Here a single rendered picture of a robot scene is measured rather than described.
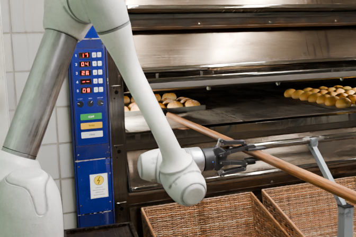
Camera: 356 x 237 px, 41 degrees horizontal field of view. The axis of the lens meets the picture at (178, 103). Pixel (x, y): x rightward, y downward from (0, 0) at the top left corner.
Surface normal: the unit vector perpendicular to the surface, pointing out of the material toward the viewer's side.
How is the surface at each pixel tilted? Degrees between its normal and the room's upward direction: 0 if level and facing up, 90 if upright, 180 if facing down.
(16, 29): 90
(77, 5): 109
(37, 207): 75
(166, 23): 90
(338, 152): 70
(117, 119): 90
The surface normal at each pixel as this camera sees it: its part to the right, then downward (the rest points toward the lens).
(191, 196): 0.40, 0.39
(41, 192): 0.61, -0.32
